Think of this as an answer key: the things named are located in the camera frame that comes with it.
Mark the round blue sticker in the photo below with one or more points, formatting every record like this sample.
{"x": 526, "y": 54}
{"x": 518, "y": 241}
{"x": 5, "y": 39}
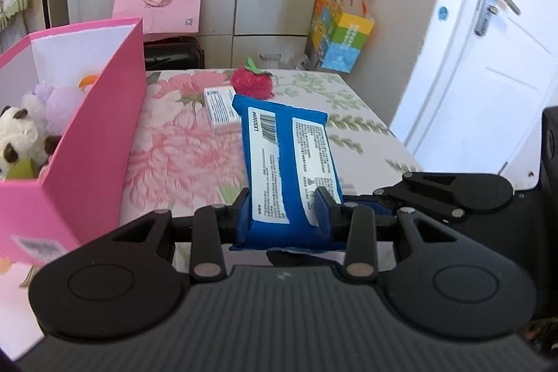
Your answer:
{"x": 443, "y": 12}

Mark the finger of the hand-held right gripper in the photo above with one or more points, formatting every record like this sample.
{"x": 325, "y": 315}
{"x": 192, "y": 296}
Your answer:
{"x": 429, "y": 195}

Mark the floral tablecloth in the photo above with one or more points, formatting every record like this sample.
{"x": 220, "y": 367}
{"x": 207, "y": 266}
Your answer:
{"x": 183, "y": 154}

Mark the red strawberry plush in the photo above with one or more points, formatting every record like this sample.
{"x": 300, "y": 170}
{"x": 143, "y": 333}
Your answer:
{"x": 253, "y": 83}

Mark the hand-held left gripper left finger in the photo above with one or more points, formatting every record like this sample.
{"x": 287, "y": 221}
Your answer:
{"x": 243, "y": 219}

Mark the colourful hanging bag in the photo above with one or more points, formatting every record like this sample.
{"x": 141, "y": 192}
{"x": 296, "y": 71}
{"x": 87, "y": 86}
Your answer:
{"x": 344, "y": 36}

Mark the pink cardboard box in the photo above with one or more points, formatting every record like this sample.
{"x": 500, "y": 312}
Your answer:
{"x": 96, "y": 158}

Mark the small white carton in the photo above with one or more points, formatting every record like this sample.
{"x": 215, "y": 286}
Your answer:
{"x": 220, "y": 108}

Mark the black suitcase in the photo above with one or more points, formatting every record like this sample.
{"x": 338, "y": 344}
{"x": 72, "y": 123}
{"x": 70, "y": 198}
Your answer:
{"x": 174, "y": 54}

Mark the white and brown plush toy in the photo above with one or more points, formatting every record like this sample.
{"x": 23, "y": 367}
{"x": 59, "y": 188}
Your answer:
{"x": 19, "y": 132}

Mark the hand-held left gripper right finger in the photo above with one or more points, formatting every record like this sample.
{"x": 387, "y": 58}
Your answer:
{"x": 325, "y": 213}

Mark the blue packet with white labels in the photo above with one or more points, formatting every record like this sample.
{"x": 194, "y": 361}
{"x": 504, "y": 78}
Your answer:
{"x": 287, "y": 136}

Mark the orange ball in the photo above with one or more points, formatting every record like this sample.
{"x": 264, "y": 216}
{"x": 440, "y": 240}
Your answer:
{"x": 87, "y": 81}

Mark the white door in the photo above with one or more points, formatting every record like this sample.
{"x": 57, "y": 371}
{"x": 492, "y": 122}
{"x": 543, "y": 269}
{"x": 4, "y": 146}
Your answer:
{"x": 479, "y": 93}

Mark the purple plush toy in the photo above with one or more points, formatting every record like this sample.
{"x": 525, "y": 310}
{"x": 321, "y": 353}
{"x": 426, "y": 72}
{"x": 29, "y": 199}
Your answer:
{"x": 63, "y": 104}

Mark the green soft toy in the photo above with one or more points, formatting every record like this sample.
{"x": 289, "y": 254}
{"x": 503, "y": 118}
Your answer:
{"x": 22, "y": 170}

